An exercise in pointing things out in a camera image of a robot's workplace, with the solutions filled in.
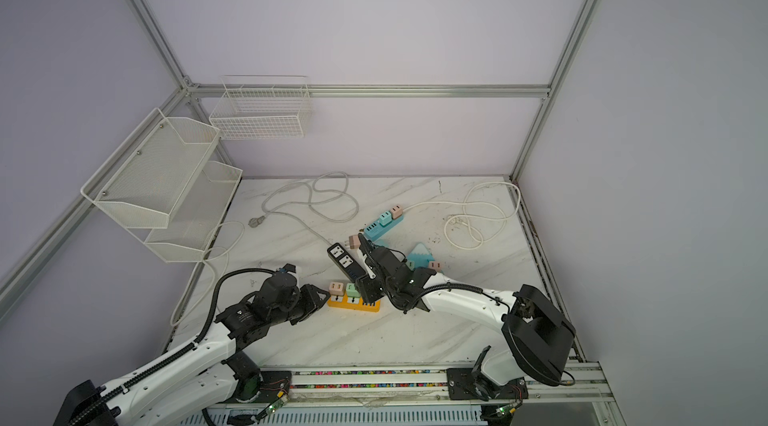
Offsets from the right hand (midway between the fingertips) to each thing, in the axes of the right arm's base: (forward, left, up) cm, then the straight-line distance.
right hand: (360, 282), depth 81 cm
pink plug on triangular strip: (+7, -22, -3) cm, 23 cm away
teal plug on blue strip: (+26, -6, -4) cm, 27 cm away
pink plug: (+18, +4, -7) cm, 20 cm away
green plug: (-1, +3, -4) cm, 5 cm away
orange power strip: (-3, +3, -8) cm, 9 cm away
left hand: (-4, +9, -2) cm, 10 cm away
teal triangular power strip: (+13, -18, -7) cm, 23 cm away
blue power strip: (+23, -2, -7) cm, 24 cm away
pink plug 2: (0, +7, -3) cm, 8 cm away
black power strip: (+9, +5, -7) cm, 13 cm away
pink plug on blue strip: (+28, -10, -3) cm, 30 cm away
